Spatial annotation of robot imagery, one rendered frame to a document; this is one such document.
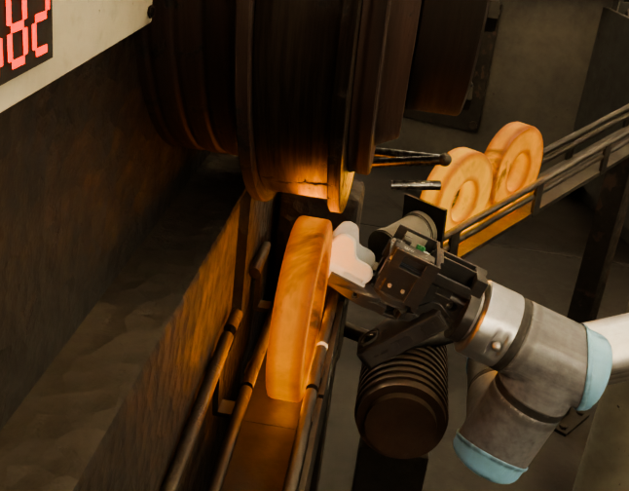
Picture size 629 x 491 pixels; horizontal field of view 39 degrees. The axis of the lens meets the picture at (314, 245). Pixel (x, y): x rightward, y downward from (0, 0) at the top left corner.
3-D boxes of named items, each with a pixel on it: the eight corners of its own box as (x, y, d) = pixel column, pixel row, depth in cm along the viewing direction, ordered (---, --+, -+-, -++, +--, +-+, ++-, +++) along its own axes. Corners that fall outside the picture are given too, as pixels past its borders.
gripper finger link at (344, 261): (312, 209, 97) (387, 245, 98) (290, 252, 100) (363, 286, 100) (308, 220, 94) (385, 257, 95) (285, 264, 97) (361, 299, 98)
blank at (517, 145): (481, 134, 136) (499, 141, 134) (533, 110, 146) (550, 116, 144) (468, 223, 144) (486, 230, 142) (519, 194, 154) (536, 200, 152)
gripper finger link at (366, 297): (335, 257, 100) (403, 289, 100) (328, 270, 100) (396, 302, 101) (330, 276, 95) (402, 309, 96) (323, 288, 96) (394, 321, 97)
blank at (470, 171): (421, 162, 126) (440, 169, 124) (481, 134, 136) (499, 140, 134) (411, 255, 134) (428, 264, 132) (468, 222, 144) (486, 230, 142)
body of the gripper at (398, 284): (394, 219, 101) (488, 264, 101) (362, 279, 104) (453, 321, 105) (391, 246, 94) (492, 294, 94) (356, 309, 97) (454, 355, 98)
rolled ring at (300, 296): (339, 193, 92) (309, 188, 93) (313, 268, 76) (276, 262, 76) (319, 343, 100) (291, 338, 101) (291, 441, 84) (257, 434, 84)
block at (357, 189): (256, 357, 114) (273, 186, 104) (267, 326, 122) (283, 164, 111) (337, 370, 114) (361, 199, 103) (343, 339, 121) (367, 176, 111)
